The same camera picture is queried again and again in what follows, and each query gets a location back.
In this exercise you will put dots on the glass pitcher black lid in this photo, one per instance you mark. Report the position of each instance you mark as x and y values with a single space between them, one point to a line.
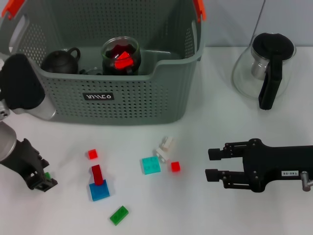
269 90

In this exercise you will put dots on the small red square brick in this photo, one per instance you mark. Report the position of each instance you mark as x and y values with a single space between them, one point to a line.
93 154
175 167

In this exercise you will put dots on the bright red sloped brick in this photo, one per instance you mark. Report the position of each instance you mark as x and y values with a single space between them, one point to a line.
122 61

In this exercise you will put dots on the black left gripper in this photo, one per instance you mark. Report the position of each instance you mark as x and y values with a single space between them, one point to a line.
25 159

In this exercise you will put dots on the grey perforated storage bin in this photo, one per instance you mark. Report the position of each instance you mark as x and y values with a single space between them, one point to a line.
122 107

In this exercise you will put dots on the teal square plate brick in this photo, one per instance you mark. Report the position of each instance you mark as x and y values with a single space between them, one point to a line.
151 165

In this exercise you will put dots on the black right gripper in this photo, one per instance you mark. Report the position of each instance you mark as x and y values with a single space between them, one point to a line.
274 164

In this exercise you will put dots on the blue square plate brick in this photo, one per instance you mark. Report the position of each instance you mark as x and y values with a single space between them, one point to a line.
99 193

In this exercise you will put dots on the green rectangular brick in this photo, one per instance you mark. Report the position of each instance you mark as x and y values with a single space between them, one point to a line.
119 215
48 175

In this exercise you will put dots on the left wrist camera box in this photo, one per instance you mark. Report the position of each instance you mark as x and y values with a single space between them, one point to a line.
22 83

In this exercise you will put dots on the dark red long brick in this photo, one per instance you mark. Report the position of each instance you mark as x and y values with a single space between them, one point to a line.
97 173

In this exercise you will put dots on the white toy brick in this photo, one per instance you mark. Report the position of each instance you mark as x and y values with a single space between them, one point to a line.
167 142
162 155

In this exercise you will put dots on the dark brown clay teapot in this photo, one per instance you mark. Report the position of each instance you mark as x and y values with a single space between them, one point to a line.
58 63

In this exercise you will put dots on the glass teacup black holder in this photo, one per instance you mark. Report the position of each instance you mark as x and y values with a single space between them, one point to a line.
91 72
108 68

